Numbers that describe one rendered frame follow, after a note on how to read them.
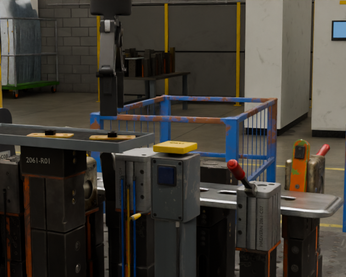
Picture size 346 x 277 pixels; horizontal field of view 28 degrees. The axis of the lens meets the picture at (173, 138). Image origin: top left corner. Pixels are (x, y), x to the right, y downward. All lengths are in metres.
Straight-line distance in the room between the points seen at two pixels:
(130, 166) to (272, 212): 0.30
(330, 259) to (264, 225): 0.80
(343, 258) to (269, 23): 7.47
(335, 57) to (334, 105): 0.62
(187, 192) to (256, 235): 0.21
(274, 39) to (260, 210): 8.15
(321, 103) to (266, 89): 0.75
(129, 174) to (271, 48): 8.08
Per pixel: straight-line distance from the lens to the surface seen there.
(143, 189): 1.40
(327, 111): 9.43
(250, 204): 1.32
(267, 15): 9.45
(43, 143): 1.28
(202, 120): 3.47
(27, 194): 1.36
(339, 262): 2.08
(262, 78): 9.47
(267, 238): 1.33
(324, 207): 1.45
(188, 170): 1.19
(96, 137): 1.28
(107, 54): 1.19
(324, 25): 9.38
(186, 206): 1.20
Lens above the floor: 1.35
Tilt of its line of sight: 8 degrees down
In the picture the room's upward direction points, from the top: straight up
